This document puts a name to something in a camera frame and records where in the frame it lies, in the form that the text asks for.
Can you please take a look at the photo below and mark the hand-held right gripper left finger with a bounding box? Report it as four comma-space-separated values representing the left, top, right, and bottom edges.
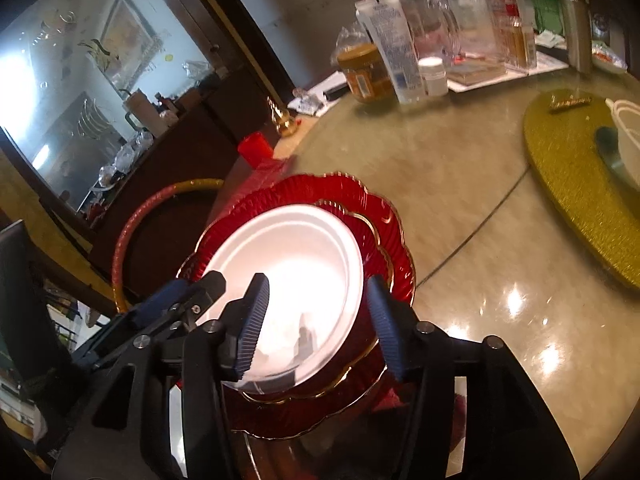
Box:
51, 272, 272, 480

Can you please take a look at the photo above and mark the glass door cabinet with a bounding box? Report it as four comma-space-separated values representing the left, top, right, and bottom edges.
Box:
0, 0, 301, 251

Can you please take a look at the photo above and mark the black panel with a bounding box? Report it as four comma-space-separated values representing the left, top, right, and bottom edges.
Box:
0, 219, 73, 386

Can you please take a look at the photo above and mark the amber jar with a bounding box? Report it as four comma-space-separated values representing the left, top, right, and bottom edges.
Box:
335, 41, 397, 105

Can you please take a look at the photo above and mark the clear plastic pitcher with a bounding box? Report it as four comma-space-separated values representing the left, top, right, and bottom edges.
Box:
442, 0, 502, 61

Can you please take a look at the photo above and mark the large white bowl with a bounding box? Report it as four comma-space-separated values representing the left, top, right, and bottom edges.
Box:
199, 203, 366, 395

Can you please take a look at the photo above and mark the red plate gold lettering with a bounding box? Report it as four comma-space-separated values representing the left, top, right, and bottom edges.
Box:
176, 172, 417, 439

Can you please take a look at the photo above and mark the gold glitter turntable mat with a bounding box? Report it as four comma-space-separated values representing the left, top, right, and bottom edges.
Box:
523, 91, 640, 292

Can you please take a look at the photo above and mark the red plastic wrapping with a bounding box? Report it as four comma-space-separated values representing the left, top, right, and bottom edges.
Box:
220, 156, 301, 206

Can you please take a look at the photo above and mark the silver turntable disc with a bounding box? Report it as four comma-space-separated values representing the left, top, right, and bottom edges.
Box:
593, 126, 626, 174

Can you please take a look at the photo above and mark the blue patterned dish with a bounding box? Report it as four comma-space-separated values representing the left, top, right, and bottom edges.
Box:
591, 39, 629, 75

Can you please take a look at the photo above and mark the flat grey book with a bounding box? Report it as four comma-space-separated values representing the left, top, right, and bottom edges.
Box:
446, 57, 529, 93

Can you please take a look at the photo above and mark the gold pagoda ornament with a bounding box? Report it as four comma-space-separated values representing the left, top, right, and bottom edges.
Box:
269, 95, 301, 138

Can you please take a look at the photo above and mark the white leaflet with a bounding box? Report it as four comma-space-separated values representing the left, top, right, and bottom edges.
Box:
536, 30, 569, 52

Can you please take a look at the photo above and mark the small white jar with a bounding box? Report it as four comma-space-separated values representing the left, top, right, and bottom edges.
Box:
417, 57, 450, 99

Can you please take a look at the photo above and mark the clear plastic wrapper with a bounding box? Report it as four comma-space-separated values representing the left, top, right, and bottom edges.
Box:
291, 87, 327, 117

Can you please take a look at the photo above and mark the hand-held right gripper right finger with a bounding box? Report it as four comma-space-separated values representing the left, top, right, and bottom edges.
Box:
366, 275, 582, 480

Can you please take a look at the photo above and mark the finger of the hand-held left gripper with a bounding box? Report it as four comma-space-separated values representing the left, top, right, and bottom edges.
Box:
130, 281, 191, 329
166, 270, 228, 329

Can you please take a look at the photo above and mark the stainless steel thermos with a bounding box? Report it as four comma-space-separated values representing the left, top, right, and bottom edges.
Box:
554, 0, 594, 74

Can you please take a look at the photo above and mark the red yellow hoop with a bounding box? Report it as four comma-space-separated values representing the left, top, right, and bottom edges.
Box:
112, 178, 226, 312

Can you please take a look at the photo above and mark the white squeeze tube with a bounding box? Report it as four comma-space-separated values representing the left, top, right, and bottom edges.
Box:
354, 0, 427, 106

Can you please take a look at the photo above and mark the gold pen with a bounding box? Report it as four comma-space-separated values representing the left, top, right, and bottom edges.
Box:
549, 94, 594, 111

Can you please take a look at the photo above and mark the cream ribbed bowl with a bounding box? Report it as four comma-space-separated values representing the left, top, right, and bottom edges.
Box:
604, 97, 640, 190

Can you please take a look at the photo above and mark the red cup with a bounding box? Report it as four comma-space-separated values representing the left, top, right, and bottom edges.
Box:
237, 131, 275, 167

